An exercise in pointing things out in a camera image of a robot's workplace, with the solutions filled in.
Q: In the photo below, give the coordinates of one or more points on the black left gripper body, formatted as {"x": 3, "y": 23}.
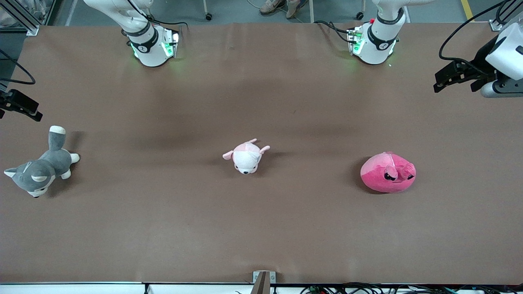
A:
{"x": 481, "y": 59}

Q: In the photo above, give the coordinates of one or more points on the round hot pink plush toy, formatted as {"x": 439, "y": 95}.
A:
{"x": 382, "y": 177}

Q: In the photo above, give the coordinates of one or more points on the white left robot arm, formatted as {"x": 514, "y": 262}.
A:
{"x": 378, "y": 45}

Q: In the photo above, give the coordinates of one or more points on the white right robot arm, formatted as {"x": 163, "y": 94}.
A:
{"x": 149, "y": 53}

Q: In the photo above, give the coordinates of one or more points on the grey white plush husky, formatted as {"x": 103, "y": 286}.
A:
{"x": 39, "y": 173}

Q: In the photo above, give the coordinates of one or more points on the black caster wheel with leg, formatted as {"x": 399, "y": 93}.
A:
{"x": 208, "y": 16}
{"x": 359, "y": 16}

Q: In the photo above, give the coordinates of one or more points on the white thin pole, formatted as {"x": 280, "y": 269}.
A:
{"x": 311, "y": 10}

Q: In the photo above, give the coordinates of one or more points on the beige shoe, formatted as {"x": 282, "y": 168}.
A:
{"x": 271, "y": 6}
{"x": 295, "y": 7}

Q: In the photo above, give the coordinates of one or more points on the brown table cover mat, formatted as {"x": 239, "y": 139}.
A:
{"x": 286, "y": 224}

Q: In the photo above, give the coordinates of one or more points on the pale pink white plush dog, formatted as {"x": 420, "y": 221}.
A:
{"x": 245, "y": 159}

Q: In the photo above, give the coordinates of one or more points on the aluminium frame post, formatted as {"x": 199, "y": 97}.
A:
{"x": 500, "y": 18}
{"x": 24, "y": 20}

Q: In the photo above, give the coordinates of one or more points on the white table edge rail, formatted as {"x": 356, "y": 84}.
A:
{"x": 81, "y": 288}

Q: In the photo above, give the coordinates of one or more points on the grey metal camera mount bracket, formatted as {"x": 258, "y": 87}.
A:
{"x": 263, "y": 281}

